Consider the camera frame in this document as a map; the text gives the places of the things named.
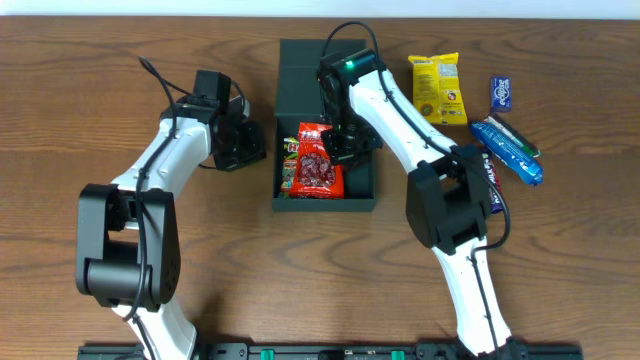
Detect red Hacks candy bag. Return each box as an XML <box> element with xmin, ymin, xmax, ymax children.
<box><xmin>289</xmin><ymin>122</ymin><xmax>345</xmax><ymax>199</ymax></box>

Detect colourful Haribo candy bag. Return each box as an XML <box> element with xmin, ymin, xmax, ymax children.
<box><xmin>280</xmin><ymin>136</ymin><xmax>300</xmax><ymax>198</ymax></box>

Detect dark green box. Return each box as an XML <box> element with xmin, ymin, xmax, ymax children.
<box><xmin>272</xmin><ymin>39</ymin><xmax>377</xmax><ymax>212</ymax></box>

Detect yellow snack packet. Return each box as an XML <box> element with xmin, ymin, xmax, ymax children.
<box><xmin>408</xmin><ymin>53</ymin><xmax>468</xmax><ymax>125</ymax></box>

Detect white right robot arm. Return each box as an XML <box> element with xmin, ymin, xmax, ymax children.
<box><xmin>316</xmin><ymin>49</ymin><xmax>512</xmax><ymax>359</ymax></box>

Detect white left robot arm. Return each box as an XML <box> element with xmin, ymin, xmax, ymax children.
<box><xmin>75</xmin><ymin>70</ymin><xmax>265</xmax><ymax>359</ymax></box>

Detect blue Oreo cookie pack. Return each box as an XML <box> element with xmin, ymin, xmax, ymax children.
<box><xmin>470</xmin><ymin>122</ymin><xmax>544</xmax><ymax>186</ymax></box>

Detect green and white wafer bar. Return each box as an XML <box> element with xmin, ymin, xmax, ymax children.
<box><xmin>486</xmin><ymin>113</ymin><xmax>541</xmax><ymax>158</ymax></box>

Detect small blue Eclipse mint box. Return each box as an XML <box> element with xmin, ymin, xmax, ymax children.
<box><xmin>490</xmin><ymin>76</ymin><xmax>512</xmax><ymax>112</ymax></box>

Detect blue Dairy Milk chocolate bar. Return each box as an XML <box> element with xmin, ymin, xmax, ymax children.
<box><xmin>481</xmin><ymin>147</ymin><xmax>505</xmax><ymax>214</ymax></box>

